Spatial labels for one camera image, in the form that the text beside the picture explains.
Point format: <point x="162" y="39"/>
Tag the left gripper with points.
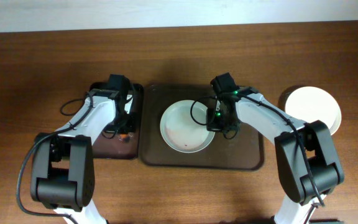
<point x="131" y="127"/>

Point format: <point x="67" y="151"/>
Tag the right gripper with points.
<point x="212" y="125"/>

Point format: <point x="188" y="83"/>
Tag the green and orange sponge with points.
<point x="123" y="137"/>

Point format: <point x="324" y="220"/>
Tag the pale green plate stained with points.
<point x="179" y="130"/>

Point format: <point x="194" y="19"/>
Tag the white plate top stained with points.
<point x="311" y="103"/>

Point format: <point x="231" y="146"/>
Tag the white plate stained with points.
<point x="311" y="103"/>
<point x="334" y="126"/>

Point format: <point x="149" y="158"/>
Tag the white plate bottom stained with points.
<point x="334" y="126"/>

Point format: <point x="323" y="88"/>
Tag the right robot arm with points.
<point x="309" y="168"/>

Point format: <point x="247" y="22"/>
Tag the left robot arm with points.
<point x="62" y="177"/>

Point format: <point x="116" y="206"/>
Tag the small black tray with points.
<point x="107" y="146"/>

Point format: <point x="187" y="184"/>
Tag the large brown serving tray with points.
<point x="244" y="152"/>

